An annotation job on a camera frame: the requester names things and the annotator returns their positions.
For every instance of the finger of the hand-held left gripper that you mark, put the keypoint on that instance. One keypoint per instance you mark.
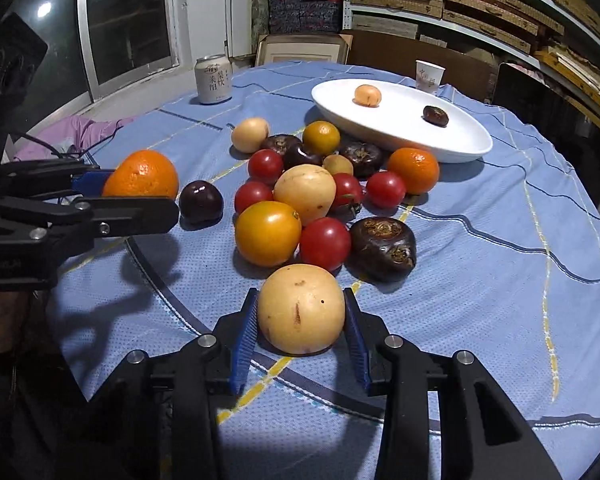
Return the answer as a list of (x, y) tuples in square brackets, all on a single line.
[(140, 216), (90, 181)]

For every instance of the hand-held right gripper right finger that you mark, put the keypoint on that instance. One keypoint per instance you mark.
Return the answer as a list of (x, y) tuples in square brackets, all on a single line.
[(357, 342)]

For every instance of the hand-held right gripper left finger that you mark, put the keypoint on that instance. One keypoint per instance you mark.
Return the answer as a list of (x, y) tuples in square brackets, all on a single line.
[(245, 345)]

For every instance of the large orange mandarin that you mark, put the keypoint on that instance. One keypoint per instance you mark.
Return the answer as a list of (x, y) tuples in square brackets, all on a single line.
[(140, 175), (414, 170)]

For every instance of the dark purple round fruit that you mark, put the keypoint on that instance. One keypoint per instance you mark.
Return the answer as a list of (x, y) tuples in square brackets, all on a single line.
[(300, 156), (201, 202)]

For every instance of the large dark brown water chestnut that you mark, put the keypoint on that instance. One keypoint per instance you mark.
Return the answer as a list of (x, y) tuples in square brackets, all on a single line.
[(382, 250)]

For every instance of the red tomato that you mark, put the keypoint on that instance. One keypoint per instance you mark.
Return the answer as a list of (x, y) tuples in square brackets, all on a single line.
[(251, 196), (347, 190), (265, 166), (325, 245), (385, 189)]

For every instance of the yellow tomato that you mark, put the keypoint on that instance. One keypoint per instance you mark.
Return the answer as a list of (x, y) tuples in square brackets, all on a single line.
[(267, 235)]

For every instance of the small pale yellow fruit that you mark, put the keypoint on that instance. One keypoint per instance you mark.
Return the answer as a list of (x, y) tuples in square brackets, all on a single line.
[(250, 135)]

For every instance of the white oval plate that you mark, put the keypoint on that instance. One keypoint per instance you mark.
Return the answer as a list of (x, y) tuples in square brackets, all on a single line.
[(405, 127)]

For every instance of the pink cloth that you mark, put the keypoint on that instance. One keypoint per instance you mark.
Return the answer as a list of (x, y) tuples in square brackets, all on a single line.
[(80, 130)]

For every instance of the blue striped tablecloth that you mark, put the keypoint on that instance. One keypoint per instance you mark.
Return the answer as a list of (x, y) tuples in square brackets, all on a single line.
[(480, 260)]

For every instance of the white drink can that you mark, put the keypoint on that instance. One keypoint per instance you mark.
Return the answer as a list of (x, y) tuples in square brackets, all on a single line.
[(213, 80)]

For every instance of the person's dark clothing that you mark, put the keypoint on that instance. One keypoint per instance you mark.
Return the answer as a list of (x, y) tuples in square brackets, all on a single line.
[(30, 420)]

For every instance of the aluminium framed window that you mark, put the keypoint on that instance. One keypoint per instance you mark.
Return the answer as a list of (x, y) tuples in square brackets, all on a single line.
[(130, 15)]

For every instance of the small tan round fruit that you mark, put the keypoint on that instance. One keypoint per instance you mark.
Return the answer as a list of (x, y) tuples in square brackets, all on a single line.
[(337, 164)]

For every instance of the small yellow-orange tangerine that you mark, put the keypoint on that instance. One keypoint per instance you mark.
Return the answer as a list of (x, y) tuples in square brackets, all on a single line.
[(321, 137)]

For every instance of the open cardboard box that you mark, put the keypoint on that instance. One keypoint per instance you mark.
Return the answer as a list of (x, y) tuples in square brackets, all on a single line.
[(300, 50)]

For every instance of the small dark brown water chestnut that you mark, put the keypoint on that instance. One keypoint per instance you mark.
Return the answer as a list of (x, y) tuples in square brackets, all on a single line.
[(435, 116)]

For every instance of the peach-coloured round fruit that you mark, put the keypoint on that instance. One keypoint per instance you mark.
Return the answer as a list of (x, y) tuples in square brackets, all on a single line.
[(367, 95)]

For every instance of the stack of blue patterned boxes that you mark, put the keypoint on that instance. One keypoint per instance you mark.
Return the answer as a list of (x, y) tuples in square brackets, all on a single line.
[(305, 15)]

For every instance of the white paper cup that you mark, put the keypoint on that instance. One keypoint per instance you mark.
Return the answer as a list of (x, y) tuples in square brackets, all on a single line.
[(430, 76)]

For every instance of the brown cardboard panel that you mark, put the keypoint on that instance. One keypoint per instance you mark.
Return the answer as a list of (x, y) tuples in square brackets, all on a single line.
[(395, 52)]

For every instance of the white metal shelf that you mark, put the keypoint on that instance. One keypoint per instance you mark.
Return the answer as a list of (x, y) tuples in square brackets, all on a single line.
[(375, 9)]

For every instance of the stack of yellow wooden boxes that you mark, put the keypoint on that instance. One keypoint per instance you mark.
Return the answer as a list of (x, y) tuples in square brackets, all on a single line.
[(580, 75)]

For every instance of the stack of tan woven boxes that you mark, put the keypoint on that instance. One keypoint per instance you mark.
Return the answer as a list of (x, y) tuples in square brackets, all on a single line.
[(490, 15)]

